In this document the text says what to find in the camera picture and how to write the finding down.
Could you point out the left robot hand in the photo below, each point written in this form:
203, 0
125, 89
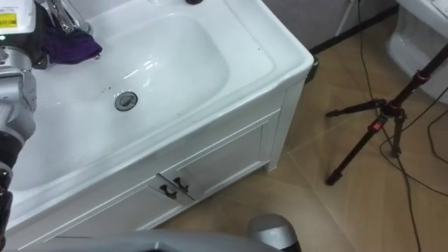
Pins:
17, 38

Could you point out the purple cloth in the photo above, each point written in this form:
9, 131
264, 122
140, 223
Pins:
70, 47

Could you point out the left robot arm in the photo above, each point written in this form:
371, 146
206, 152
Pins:
15, 91

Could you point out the chrome faucet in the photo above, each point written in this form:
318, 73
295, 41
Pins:
66, 15

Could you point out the chrome sink drain plug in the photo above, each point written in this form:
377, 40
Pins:
126, 101

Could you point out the small round black object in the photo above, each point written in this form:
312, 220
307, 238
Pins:
193, 1

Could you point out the white sink vanity cabinet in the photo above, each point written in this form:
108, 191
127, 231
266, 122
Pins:
196, 115

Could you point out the robot body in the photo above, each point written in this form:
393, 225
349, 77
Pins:
157, 243

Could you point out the black and red tripod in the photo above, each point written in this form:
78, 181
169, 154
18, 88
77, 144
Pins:
392, 108

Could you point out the white toilet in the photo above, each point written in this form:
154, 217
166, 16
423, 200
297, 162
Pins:
413, 42

